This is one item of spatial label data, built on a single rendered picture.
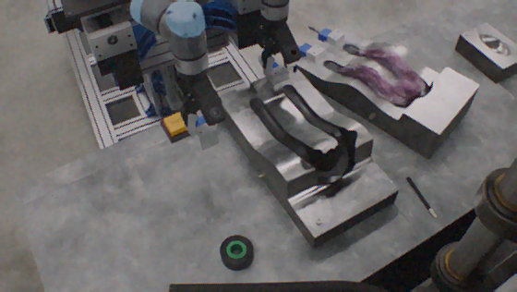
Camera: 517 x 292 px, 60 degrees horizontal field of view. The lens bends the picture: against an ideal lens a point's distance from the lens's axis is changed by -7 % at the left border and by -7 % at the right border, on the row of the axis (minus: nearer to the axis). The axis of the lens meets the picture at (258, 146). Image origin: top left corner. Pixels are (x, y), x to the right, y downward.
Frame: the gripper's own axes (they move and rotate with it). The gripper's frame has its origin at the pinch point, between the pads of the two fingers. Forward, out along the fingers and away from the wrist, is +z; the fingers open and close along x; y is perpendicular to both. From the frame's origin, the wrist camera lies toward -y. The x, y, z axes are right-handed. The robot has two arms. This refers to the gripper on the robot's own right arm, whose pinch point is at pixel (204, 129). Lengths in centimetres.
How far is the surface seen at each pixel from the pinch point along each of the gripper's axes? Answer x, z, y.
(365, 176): -30.9, 8.9, -27.9
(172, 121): 3.5, 11.3, 16.9
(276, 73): -28.0, 3.3, 11.3
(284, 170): -11.2, 1.5, -20.0
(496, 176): -24, -34, -59
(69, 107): 31, 95, 132
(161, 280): 25.6, 15.0, -24.5
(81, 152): 34, 95, 97
